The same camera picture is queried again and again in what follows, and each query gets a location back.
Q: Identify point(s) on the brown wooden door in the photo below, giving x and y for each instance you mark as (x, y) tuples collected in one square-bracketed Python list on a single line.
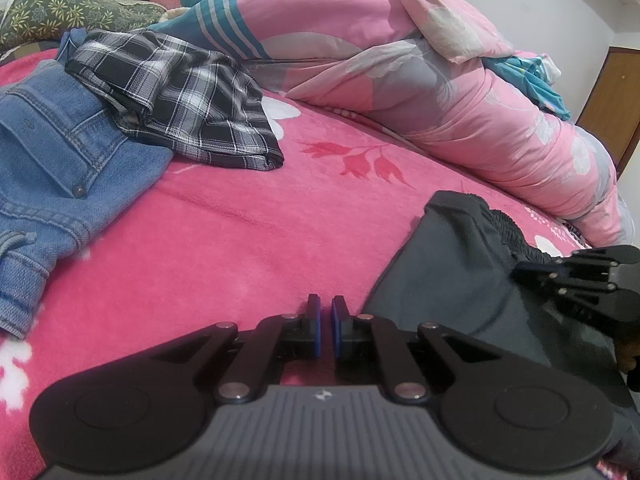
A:
[(612, 95)]

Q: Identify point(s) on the pink floral quilt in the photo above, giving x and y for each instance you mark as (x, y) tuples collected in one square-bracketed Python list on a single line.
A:
[(400, 85)]

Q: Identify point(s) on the black white plaid shirt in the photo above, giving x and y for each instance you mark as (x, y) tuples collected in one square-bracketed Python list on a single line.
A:
[(190, 105)]

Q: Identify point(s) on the pink floral blanket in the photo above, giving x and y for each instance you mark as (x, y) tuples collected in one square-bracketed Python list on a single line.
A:
[(225, 220)]

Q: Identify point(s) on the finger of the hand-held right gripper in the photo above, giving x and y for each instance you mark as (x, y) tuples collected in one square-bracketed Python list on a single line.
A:
[(535, 269), (600, 260)]

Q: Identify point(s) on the blue jeans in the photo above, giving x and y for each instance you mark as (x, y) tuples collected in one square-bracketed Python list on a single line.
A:
[(60, 160)]

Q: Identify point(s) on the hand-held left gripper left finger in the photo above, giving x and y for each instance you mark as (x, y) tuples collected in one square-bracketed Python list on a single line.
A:
[(315, 325)]

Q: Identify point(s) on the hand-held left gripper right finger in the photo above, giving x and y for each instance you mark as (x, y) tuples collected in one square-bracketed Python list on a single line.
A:
[(337, 325)]

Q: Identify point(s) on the dark grey pants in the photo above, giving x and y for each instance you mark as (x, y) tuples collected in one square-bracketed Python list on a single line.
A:
[(450, 280)]

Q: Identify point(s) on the teal striped quilt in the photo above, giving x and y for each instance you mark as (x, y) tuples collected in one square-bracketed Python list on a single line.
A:
[(225, 25)]

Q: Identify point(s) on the green floral pillow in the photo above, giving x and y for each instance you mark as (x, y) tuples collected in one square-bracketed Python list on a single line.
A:
[(60, 5)]

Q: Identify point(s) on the teal printed cloth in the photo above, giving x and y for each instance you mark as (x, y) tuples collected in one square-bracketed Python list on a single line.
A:
[(530, 80)]

